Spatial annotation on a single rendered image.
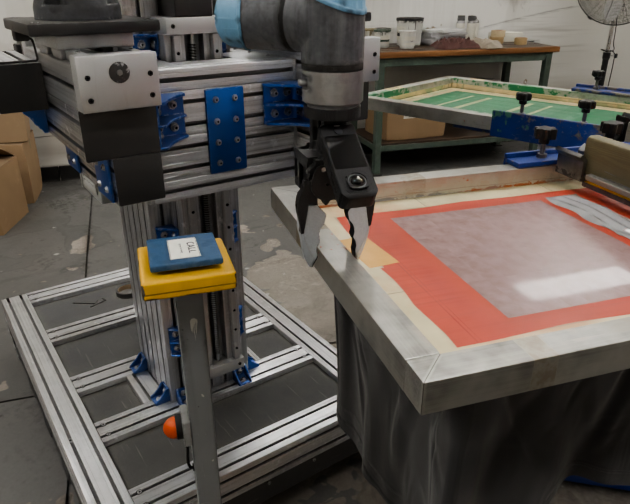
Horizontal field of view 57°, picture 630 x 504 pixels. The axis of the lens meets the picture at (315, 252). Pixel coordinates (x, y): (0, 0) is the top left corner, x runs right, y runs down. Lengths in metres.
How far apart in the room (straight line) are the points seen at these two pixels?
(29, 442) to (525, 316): 1.71
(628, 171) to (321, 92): 0.62
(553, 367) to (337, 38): 0.42
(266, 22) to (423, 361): 0.43
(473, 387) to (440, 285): 0.24
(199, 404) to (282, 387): 0.84
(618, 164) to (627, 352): 0.54
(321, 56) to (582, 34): 5.29
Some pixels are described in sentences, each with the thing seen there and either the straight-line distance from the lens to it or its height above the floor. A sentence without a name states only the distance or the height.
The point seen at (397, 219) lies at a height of 0.96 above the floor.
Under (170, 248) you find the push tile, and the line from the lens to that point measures 0.87.
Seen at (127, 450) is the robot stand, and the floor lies 0.21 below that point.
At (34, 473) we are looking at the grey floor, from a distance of 2.03.
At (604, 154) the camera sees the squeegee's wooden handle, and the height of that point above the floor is 1.04.
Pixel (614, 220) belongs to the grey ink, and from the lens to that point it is 1.08.
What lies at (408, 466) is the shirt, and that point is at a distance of 0.95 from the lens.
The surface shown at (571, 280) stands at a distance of 0.86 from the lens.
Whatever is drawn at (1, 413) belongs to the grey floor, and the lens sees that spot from 2.30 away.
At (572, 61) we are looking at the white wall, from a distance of 5.92.
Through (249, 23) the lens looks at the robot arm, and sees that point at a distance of 0.76.
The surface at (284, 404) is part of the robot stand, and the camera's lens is 1.75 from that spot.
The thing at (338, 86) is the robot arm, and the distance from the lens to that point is 0.71.
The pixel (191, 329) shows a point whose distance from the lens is 0.91.
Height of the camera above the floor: 1.32
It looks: 25 degrees down
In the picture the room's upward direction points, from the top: straight up
